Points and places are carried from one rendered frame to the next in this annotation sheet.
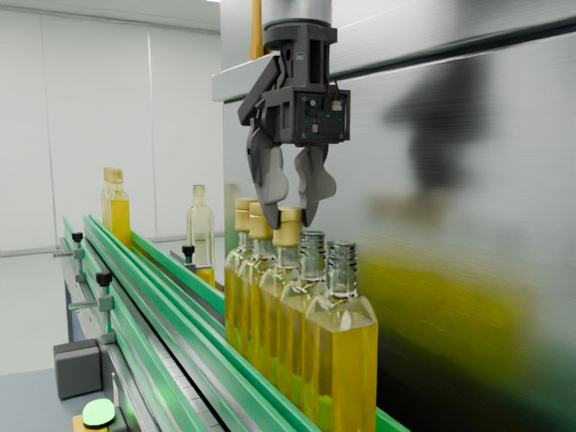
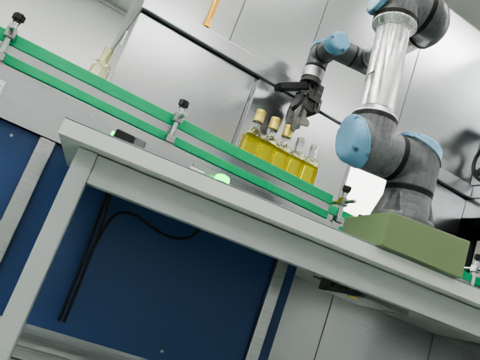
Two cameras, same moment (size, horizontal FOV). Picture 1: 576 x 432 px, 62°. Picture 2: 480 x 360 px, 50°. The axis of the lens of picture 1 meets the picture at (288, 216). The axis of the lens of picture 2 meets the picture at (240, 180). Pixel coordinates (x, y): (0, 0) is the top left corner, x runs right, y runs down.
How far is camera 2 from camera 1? 1.86 m
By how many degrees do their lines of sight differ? 86
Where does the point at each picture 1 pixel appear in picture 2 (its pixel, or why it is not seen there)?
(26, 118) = not seen: outside the picture
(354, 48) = (278, 78)
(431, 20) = not seen: hidden behind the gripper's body
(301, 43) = (321, 89)
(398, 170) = not seen: hidden behind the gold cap
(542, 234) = (323, 160)
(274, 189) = (303, 121)
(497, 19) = (323, 108)
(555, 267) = (323, 167)
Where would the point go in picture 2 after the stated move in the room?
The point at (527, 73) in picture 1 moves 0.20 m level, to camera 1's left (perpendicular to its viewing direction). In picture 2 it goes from (328, 125) to (336, 104)
